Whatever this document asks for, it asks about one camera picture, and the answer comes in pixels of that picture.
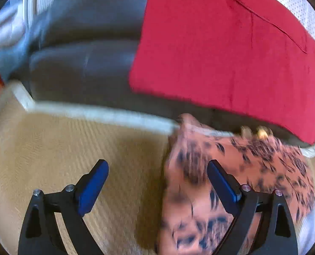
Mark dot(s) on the light blue white cloth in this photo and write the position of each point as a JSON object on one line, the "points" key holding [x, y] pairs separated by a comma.
{"points": [[9, 32]]}

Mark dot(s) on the red cloth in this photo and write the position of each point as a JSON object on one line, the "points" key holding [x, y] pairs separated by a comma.
{"points": [[213, 58]]}

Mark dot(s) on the orange floral garment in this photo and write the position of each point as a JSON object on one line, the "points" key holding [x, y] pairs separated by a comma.
{"points": [[194, 212]]}

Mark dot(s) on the dark grey sofa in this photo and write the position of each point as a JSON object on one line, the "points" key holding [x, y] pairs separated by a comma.
{"points": [[88, 58]]}

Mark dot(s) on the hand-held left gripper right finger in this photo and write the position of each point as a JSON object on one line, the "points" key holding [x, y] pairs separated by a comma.
{"points": [[222, 188]]}

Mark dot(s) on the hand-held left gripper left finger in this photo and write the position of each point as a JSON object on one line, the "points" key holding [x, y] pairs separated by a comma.
{"points": [[89, 191]]}

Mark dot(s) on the beige woven mat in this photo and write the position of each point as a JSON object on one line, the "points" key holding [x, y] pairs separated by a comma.
{"points": [[54, 151]]}

